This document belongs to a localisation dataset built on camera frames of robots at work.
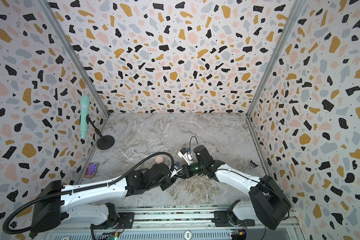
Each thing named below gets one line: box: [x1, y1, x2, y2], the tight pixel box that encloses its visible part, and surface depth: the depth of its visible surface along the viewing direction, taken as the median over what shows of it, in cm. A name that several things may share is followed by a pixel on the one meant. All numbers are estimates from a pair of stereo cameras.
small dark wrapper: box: [249, 159, 259, 170], surface depth 92 cm
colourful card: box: [83, 162, 99, 177], surface depth 91 cm
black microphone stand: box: [86, 114, 115, 150], surface depth 105 cm
